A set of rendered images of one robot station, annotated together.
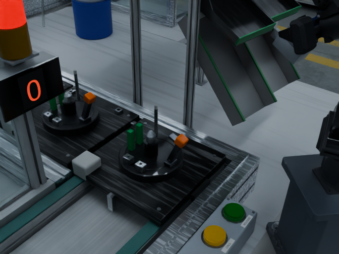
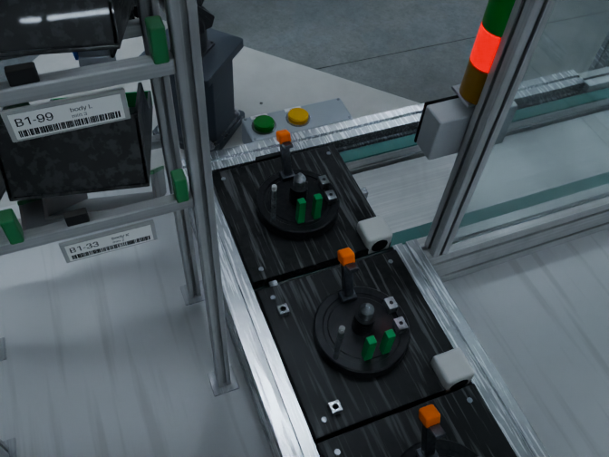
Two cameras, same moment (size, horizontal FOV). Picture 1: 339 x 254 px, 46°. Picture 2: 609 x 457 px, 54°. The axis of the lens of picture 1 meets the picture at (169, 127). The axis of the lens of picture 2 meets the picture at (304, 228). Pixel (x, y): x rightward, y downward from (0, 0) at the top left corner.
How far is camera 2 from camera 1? 130 cm
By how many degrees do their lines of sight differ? 89
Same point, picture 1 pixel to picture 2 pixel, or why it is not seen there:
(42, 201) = not seen: hidden behind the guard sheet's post
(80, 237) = (401, 199)
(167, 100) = (121, 425)
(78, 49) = not seen: outside the picture
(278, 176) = not seen: hidden behind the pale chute
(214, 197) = (265, 146)
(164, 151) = (282, 194)
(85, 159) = (376, 228)
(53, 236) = (427, 211)
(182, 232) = (320, 132)
